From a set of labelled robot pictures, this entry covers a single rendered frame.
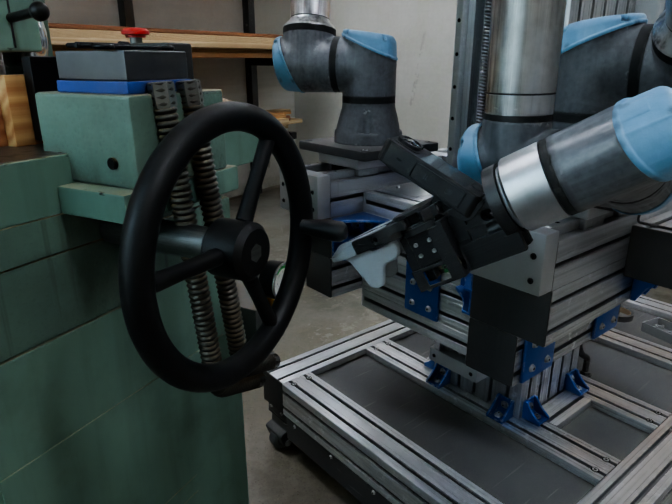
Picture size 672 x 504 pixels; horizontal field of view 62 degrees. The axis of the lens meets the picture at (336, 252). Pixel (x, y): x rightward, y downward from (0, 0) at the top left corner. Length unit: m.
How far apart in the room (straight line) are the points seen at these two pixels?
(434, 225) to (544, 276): 0.29
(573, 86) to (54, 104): 0.68
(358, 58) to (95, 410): 0.82
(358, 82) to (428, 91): 2.86
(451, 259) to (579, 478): 0.80
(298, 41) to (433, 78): 2.84
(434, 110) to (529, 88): 3.42
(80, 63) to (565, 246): 0.64
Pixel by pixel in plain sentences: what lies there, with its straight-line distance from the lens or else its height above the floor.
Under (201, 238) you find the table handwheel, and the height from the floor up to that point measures 0.82.
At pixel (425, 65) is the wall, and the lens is 4.06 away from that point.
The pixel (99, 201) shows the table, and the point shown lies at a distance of 0.59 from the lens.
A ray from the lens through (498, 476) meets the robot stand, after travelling 1.23.
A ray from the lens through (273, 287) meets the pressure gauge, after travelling 0.86.
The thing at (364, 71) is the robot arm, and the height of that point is 0.97.
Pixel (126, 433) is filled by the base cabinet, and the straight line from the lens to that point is 0.79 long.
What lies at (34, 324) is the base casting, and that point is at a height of 0.74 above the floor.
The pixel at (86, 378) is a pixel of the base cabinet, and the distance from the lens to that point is 0.71.
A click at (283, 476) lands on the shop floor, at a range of 1.51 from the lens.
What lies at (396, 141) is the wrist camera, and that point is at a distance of 0.57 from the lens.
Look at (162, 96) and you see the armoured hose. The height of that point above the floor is 0.96.
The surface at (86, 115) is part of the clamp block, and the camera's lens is 0.61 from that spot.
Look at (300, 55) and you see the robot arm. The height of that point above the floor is 1.00.
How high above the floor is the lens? 0.99
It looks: 19 degrees down
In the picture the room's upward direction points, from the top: straight up
